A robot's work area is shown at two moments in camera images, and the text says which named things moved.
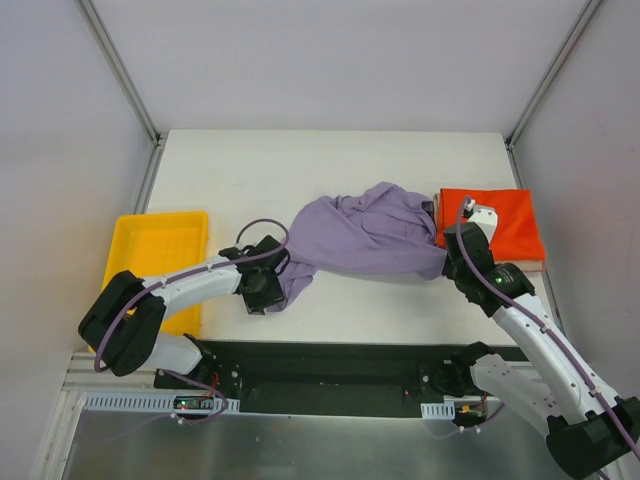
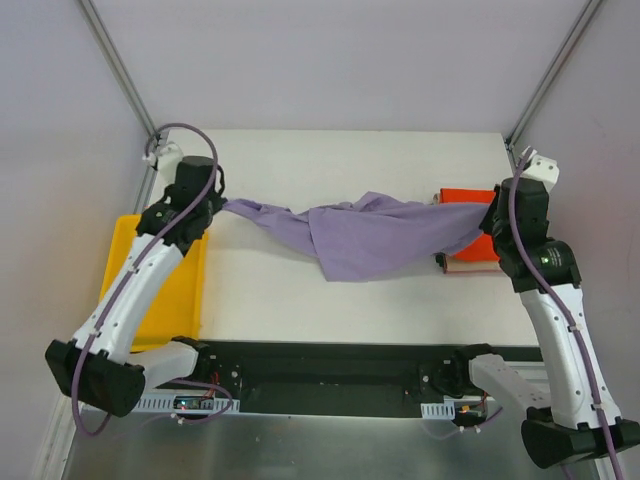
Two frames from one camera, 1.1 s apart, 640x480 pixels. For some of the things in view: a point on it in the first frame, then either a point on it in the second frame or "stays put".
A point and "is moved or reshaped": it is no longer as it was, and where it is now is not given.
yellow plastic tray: x=154 y=244 stays put
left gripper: x=273 y=276 to x=210 y=206
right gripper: x=454 y=267 to x=491 y=220
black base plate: x=321 y=378 stays put
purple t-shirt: x=382 y=230 is moved or reshaped
